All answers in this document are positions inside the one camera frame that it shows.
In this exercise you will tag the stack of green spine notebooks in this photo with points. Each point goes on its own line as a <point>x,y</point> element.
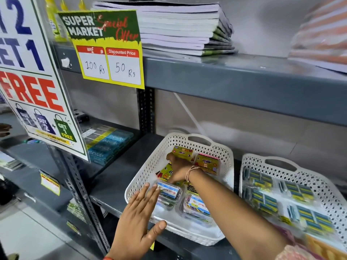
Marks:
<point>176,27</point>

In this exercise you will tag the small yellow sticker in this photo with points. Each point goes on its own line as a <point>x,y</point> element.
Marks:
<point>285,219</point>

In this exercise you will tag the pink patterned right sleeve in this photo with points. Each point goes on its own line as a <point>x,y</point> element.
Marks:
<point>298,254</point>

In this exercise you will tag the stack of white notebooks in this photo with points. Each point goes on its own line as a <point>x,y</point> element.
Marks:
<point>320,46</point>

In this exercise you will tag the sticky notes pack pink edge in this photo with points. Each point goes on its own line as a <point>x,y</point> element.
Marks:
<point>184,152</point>

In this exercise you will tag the stack of blue boxes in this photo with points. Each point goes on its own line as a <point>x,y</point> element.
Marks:
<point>108,146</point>

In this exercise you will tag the person's right forearm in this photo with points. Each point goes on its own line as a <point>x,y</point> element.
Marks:
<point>238,222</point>

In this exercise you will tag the sticky notes pack orange edge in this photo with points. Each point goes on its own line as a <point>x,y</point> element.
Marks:
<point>208,163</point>

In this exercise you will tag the small black box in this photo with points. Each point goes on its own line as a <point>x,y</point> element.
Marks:
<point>81,116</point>

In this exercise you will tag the large white promo poster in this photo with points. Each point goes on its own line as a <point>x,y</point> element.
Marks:
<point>27,78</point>

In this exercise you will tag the yellow bottle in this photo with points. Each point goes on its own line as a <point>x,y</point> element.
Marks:
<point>82,5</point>
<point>54,24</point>
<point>64,6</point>

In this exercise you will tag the group of staple packs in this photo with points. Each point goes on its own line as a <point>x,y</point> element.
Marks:
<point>260,181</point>

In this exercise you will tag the person's left hand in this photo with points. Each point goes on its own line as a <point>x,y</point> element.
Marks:
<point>132,232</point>

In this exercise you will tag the white perforated basket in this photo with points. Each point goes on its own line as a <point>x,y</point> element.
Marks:
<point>146,170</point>
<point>328,194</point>

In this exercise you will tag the orange eraser box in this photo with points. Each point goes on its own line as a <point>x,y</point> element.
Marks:
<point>325,250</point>

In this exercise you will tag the pink eraser box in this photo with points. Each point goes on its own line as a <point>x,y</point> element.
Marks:
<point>287,232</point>

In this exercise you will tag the person's right hand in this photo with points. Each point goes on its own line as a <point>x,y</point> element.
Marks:
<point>183,171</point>

